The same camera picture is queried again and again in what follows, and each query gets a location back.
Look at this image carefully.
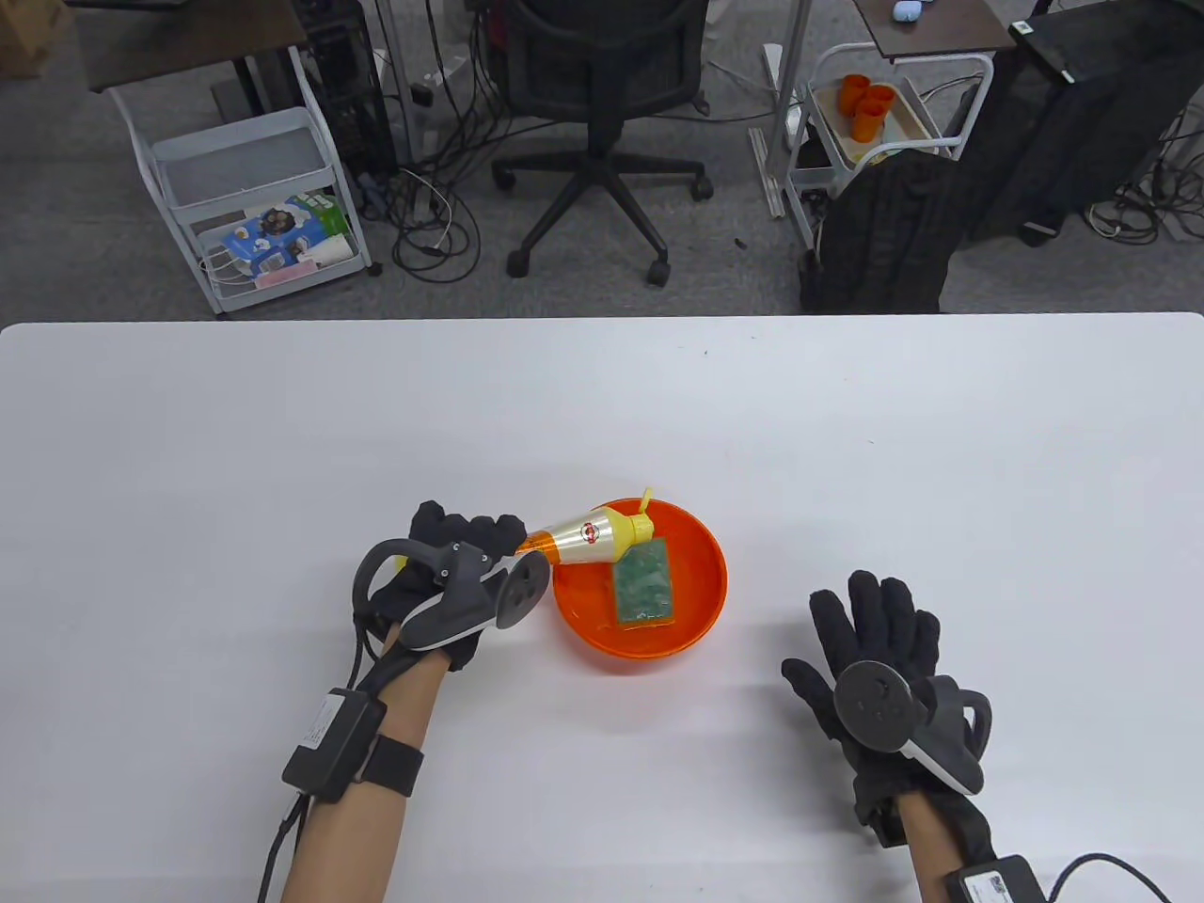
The person's left hand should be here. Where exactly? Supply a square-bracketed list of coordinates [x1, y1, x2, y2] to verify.
[365, 500, 529, 672]

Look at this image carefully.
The person's right hand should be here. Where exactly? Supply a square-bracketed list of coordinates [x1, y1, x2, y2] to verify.
[781, 569, 998, 863]

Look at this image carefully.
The yellow dish soap bottle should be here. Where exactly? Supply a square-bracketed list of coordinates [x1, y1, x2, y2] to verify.
[513, 487, 657, 569]

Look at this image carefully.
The green yellow sponge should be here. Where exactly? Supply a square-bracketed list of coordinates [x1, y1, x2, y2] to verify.
[611, 538, 677, 630]

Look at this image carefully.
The person's right forearm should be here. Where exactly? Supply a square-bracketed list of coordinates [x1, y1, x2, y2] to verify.
[898, 790, 970, 903]

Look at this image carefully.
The person's left forearm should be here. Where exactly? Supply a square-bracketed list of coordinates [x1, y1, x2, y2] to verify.
[280, 626, 449, 903]

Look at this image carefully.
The black left hand controller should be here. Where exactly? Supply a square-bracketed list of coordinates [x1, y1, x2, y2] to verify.
[353, 537, 554, 654]

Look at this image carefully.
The black hand controller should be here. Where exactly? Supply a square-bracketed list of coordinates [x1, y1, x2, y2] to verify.
[833, 660, 994, 797]
[353, 537, 554, 654]

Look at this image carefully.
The black right hand controller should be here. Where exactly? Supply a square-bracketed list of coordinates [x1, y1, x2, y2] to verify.
[833, 660, 994, 797]

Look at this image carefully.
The orange plastic bowl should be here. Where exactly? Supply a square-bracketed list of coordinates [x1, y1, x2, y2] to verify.
[552, 498, 729, 676]

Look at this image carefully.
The blue printed box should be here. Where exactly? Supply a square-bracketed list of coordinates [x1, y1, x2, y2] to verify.
[224, 195, 325, 276]

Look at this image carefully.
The black backpack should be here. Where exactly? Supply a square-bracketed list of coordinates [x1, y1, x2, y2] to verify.
[798, 149, 967, 315]

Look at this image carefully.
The pale blue utility cart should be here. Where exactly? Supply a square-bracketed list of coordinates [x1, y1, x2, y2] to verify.
[109, 45, 384, 317]

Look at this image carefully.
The black computer tower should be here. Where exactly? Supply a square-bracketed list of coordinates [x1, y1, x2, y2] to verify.
[290, 0, 398, 182]

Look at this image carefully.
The white utility cart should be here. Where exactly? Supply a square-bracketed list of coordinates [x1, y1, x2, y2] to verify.
[783, 42, 996, 251]

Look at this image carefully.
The black office chair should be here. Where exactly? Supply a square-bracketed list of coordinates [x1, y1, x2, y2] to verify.
[478, 0, 716, 289]

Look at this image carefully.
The beige tray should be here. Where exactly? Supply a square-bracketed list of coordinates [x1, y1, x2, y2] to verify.
[809, 77, 943, 172]

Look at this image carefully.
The silver metal stand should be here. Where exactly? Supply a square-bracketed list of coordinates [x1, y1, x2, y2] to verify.
[748, 0, 816, 220]

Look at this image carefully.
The large black case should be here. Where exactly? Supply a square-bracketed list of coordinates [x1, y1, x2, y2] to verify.
[958, 0, 1204, 248]

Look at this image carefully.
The dark brown desk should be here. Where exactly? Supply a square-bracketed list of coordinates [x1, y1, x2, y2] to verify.
[66, 0, 313, 95]

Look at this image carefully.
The brown side table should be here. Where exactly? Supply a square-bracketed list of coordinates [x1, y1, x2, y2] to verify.
[851, 0, 1019, 65]

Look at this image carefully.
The cardboard box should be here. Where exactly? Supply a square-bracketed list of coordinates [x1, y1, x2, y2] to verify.
[0, 0, 74, 79]

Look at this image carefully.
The black wrist strap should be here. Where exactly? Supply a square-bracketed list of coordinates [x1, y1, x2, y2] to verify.
[361, 734, 425, 799]

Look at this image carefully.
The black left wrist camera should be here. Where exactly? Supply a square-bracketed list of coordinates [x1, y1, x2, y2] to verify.
[282, 689, 388, 803]

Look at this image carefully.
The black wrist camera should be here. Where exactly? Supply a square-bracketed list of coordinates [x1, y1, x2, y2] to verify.
[282, 689, 388, 803]
[945, 853, 1047, 903]

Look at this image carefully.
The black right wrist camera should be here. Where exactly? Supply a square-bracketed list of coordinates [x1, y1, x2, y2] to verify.
[945, 853, 1047, 903]

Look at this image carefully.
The black floor cable tangle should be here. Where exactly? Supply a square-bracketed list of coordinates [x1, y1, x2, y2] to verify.
[1086, 103, 1204, 247]
[353, 0, 499, 283]

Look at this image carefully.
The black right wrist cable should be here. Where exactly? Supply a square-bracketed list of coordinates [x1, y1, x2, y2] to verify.
[1049, 852, 1177, 903]

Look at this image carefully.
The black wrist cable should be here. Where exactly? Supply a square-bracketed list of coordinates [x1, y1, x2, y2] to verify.
[1049, 852, 1177, 903]
[258, 793, 311, 903]

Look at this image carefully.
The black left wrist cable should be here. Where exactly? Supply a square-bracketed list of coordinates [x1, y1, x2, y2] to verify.
[258, 793, 311, 903]

